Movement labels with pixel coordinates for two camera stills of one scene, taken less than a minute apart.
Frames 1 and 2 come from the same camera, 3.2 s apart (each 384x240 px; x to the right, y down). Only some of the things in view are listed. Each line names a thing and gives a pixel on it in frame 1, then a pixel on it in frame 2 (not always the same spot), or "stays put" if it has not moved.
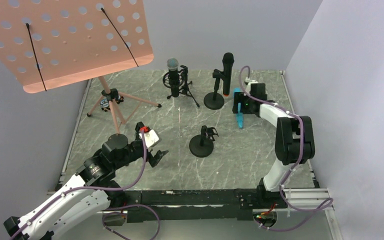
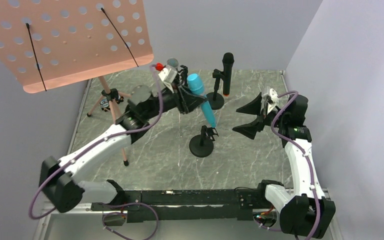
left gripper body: x=150 y=152 → x=183 y=100
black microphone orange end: x=228 y=60 stays put
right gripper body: x=240 y=103 → x=264 y=117
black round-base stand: x=201 y=145 stays put
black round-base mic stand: x=214 y=100 stays put
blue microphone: x=239 y=115 → x=196 y=86
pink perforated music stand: x=48 y=44 stays put
